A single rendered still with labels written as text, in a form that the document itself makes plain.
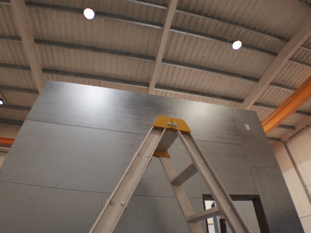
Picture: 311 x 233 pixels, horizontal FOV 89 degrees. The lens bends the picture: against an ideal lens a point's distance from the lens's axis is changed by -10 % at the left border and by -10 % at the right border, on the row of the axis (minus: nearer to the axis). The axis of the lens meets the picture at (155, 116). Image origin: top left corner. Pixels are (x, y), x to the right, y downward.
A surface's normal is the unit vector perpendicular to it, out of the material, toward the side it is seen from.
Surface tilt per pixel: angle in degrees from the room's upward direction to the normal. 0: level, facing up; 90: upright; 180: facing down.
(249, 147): 90
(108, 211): 88
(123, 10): 176
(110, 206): 88
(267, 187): 90
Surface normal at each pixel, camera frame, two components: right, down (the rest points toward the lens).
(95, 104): 0.21, -0.61
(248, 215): -0.15, -0.62
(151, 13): -0.01, 0.82
